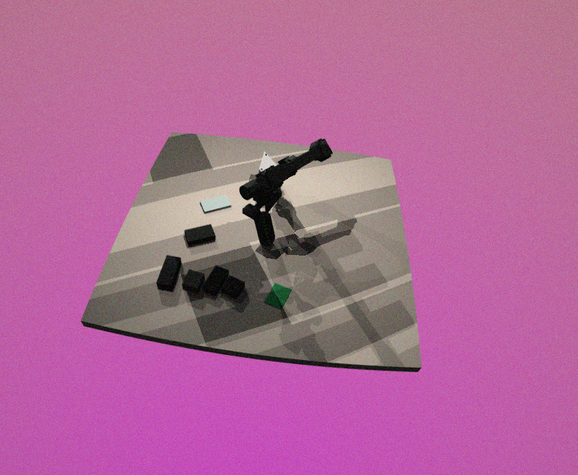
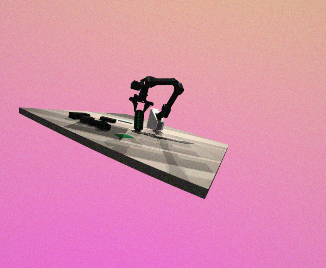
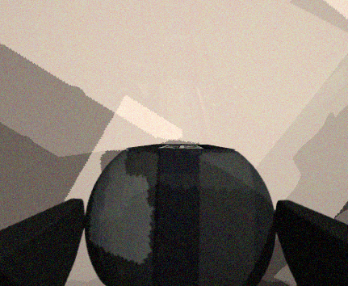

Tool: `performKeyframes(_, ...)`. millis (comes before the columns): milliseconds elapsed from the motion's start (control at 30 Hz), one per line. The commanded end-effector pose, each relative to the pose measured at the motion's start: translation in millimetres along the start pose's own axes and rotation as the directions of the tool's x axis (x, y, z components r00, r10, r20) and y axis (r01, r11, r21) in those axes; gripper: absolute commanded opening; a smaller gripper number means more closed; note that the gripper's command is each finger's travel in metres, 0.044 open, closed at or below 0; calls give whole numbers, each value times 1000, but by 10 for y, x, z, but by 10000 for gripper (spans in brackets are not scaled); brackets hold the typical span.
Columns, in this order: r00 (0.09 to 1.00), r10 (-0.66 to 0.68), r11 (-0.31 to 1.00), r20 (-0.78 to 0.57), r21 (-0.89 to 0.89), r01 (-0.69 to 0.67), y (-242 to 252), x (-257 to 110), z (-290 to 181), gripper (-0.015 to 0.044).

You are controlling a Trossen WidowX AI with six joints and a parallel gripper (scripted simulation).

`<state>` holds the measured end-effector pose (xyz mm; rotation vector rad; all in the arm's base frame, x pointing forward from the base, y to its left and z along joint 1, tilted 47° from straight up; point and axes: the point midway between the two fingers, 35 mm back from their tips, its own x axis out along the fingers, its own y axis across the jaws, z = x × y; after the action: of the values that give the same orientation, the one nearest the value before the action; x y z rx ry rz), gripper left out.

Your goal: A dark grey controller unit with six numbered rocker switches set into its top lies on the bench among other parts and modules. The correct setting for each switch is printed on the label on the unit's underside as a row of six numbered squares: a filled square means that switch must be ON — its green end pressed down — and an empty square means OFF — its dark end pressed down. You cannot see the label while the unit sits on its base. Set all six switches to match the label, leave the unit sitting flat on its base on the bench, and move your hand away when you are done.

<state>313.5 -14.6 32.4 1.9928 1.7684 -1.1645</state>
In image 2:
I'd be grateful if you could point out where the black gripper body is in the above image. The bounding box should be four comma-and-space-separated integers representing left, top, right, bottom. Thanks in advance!
129, 91, 154, 106

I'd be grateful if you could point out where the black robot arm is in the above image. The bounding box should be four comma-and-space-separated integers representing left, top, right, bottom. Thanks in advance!
131, 76, 184, 120

